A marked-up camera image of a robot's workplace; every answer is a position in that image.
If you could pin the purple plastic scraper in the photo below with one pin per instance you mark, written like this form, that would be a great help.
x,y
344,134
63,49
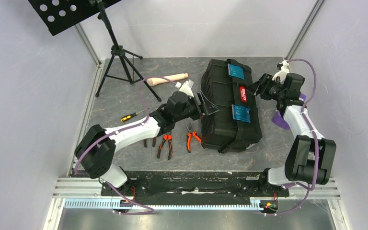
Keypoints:
x,y
291,120

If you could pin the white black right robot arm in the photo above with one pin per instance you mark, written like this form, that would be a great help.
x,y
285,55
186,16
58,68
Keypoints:
x,y
311,156

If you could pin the orange cutting pliers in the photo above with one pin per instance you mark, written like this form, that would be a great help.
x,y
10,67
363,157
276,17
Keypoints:
x,y
191,133

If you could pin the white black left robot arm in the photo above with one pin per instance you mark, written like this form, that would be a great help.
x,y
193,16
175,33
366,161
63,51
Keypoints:
x,y
96,150

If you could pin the black tripod music stand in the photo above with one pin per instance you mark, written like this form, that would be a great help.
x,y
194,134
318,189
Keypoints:
x,y
60,15

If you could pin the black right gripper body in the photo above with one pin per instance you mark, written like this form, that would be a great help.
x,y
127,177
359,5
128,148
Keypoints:
x,y
264,87

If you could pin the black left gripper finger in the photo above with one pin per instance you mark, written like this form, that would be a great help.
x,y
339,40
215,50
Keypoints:
x,y
199,107
206,106

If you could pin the beige wooden handle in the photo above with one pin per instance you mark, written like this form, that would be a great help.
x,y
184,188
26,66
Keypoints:
x,y
165,79

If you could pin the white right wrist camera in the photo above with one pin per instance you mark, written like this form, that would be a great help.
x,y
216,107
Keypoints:
x,y
283,71

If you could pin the yellow black screwdriver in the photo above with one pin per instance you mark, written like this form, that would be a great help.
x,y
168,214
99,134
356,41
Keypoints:
x,y
130,116

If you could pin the black plastic toolbox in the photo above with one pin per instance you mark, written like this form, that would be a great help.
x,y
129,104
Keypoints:
x,y
235,127

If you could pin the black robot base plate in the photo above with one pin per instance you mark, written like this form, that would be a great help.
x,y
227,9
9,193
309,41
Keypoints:
x,y
199,187

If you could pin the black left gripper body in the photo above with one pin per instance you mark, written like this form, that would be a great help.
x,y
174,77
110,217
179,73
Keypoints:
x,y
192,110

